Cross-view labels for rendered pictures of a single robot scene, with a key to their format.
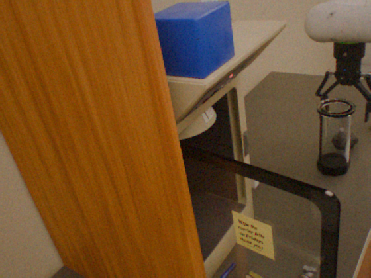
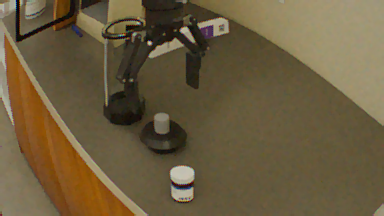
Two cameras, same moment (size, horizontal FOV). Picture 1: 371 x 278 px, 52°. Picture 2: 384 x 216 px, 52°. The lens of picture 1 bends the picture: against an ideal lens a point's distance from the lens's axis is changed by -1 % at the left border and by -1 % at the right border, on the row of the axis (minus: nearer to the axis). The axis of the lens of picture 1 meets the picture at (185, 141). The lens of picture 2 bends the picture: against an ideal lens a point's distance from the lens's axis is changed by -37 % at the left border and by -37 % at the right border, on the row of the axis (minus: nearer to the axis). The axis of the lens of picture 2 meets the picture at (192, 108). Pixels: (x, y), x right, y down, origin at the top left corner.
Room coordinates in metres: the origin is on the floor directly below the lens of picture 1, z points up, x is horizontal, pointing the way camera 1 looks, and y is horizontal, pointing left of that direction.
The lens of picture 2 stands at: (1.36, -1.47, 1.65)
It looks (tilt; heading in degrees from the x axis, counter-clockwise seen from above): 33 degrees down; 102
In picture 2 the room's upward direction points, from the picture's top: straight up
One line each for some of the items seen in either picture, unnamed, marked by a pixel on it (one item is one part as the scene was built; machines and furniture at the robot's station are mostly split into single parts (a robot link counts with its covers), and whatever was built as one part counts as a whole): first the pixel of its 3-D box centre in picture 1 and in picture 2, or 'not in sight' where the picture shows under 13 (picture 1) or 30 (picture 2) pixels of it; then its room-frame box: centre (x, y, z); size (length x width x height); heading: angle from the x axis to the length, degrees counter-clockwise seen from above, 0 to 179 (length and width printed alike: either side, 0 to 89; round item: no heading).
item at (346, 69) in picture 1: (348, 71); (163, 22); (1.11, -0.55, 1.22); 0.08 x 0.07 x 0.09; 50
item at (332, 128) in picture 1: (334, 136); (122, 65); (0.99, -0.46, 1.06); 0.11 x 0.11 x 0.21
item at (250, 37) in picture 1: (226, 71); not in sight; (0.68, -0.10, 1.46); 0.32 x 0.12 x 0.10; 140
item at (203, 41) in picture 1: (190, 38); not in sight; (0.60, -0.04, 1.56); 0.10 x 0.10 x 0.09; 50
